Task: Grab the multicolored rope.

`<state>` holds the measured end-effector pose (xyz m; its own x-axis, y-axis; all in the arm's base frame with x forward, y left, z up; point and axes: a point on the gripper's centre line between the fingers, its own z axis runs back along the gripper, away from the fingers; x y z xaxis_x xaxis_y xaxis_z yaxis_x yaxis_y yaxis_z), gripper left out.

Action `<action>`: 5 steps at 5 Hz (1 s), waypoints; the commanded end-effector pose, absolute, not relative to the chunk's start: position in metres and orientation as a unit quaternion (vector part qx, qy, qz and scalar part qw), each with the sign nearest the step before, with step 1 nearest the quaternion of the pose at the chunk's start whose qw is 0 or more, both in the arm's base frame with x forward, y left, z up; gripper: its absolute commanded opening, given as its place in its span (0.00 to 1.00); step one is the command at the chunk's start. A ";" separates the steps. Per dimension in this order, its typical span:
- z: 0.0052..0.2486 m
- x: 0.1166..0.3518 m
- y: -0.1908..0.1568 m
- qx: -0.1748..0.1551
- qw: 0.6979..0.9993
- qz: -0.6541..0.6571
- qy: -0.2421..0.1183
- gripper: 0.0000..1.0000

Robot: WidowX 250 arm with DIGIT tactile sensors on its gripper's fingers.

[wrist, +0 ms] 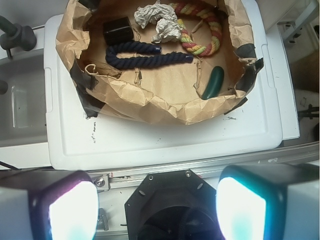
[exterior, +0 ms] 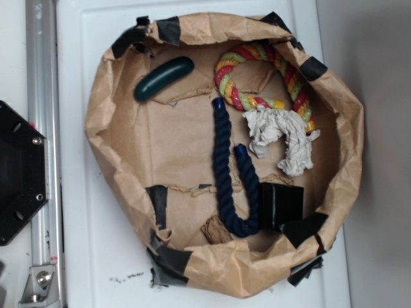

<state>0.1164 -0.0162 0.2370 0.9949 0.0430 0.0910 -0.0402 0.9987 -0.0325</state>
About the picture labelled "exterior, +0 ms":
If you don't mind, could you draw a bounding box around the metal corner bracket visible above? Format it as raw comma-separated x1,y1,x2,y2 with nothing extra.
18,265,62,308

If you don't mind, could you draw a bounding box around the black cube block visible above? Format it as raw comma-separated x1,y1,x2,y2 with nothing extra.
258,182,304,230

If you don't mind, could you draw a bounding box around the white crumpled cloth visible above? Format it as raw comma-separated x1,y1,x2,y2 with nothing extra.
242,106,320,177

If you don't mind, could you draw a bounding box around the brown paper bag bin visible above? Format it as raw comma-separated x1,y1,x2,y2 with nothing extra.
85,12,364,298

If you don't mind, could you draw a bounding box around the brown wooden stick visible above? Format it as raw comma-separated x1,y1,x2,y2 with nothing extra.
201,215,233,244

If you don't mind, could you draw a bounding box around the navy blue rope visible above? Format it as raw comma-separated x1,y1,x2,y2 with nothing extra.
211,98,261,239

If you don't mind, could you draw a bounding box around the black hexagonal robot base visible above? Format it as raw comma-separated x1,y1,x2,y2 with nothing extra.
0,101,48,246

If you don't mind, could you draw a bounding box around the aluminium extrusion rail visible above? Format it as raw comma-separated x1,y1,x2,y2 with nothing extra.
24,0,64,267

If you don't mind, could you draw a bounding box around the multicolored rope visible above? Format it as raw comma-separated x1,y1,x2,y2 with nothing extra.
214,42,321,134

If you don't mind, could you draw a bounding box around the white tray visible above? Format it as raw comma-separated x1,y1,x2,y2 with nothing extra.
57,1,351,307

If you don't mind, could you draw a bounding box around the dark green oblong toy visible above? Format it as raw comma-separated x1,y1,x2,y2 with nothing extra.
134,56,195,102

